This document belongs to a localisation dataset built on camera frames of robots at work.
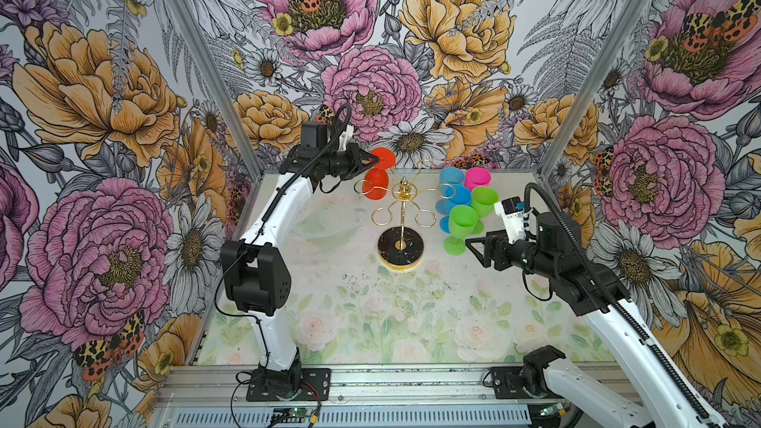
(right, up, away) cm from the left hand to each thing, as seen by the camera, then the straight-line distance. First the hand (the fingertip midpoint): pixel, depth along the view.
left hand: (378, 166), depth 81 cm
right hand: (+24, -20, -11) cm, 33 cm away
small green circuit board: (-18, -59, -10) cm, 62 cm away
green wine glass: (+24, -16, +7) cm, 30 cm away
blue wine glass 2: (+23, -1, +21) cm, 31 cm away
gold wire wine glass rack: (+7, -25, +17) cm, 31 cm away
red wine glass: (-1, -3, +9) cm, 9 cm away
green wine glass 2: (+32, -9, +11) cm, 35 cm away
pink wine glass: (+32, -2, +20) cm, 38 cm away
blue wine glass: (+25, -8, +17) cm, 31 cm away
